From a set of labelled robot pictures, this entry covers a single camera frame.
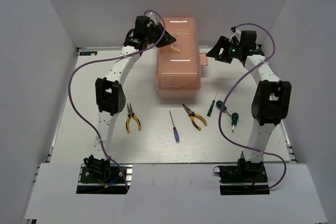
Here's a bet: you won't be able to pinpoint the yellow pliers right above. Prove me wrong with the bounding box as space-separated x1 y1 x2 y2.
182 104 207 131

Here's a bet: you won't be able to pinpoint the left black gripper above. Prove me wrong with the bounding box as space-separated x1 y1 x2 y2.
145 22 177 48

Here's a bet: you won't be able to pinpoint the thin black green screwdriver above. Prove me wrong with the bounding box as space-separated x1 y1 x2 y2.
207 95 217 117

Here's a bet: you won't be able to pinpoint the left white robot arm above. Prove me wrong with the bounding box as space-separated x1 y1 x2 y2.
92 14 176 160

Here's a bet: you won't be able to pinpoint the purple cable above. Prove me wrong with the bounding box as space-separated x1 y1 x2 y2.
67 9 166 192
218 23 287 190

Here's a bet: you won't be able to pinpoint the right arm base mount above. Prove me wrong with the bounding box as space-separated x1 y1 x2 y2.
213 158 270 196

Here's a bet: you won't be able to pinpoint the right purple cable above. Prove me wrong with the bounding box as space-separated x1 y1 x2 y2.
218 23 287 190

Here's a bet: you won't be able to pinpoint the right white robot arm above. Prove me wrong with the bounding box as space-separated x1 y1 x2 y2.
206 27 291 164

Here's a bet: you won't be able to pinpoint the blue handle screwdriver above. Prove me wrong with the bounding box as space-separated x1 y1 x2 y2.
169 111 180 143

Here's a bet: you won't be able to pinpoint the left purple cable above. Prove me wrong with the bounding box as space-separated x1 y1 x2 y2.
67 9 166 192

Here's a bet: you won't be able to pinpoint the blue label sticker left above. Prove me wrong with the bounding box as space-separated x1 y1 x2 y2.
79 51 98 56

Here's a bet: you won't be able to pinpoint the green stubby screwdriver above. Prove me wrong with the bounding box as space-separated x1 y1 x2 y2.
216 100 231 117
231 112 239 132

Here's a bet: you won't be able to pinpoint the pink plastic toolbox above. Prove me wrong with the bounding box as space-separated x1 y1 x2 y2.
155 17 208 99

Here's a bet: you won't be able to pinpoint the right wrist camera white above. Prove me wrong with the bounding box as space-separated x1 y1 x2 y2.
229 26 241 44

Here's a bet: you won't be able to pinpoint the green stubby screwdriver upper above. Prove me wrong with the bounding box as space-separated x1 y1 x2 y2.
216 100 231 117

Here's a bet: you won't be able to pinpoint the green stubby screwdriver lower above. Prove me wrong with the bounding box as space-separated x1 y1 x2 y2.
231 112 239 132

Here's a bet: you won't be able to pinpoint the yellow needle-nose pliers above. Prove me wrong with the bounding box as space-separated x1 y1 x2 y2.
124 103 143 134

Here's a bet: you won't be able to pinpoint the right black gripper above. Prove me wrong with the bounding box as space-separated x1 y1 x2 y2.
206 36 243 63

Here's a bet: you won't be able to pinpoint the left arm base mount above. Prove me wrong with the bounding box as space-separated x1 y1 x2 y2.
76 164 128 195

